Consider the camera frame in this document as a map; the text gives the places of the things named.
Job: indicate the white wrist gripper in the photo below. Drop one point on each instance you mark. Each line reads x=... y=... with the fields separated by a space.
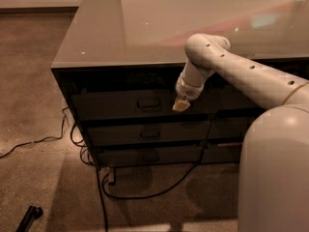
x=188 y=91

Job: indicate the dark drawer cabinet glossy top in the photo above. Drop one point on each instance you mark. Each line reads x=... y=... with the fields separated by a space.
x=127 y=45

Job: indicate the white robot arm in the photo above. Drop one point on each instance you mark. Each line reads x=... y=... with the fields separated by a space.
x=274 y=159

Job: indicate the black tool on floor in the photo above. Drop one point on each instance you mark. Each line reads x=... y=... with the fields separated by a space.
x=32 y=214

